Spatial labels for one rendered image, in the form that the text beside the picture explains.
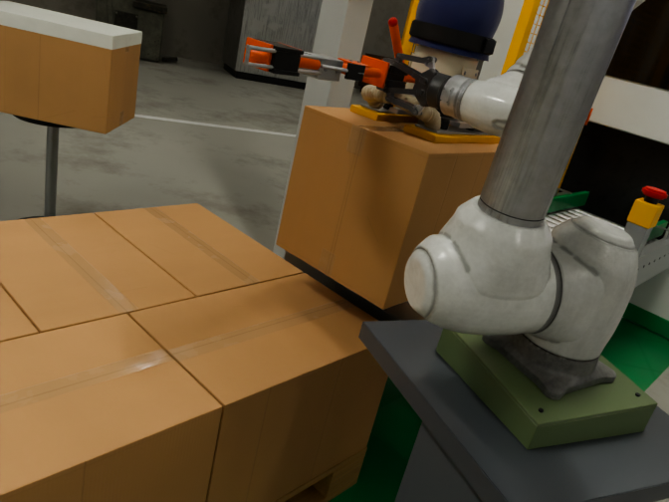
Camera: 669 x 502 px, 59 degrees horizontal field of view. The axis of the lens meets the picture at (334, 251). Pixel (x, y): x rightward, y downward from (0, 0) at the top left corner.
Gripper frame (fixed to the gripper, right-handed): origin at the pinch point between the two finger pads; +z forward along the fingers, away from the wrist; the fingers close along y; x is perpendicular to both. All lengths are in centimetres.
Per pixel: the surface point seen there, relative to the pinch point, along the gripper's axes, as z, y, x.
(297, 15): 611, 12, 533
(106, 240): 59, 65, -35
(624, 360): -43, 120, 197
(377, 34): 648, 17, 773
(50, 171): 174, 85, -4
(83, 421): -11, 65, -73
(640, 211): -49, 23, 72
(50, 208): 174, 104, -3
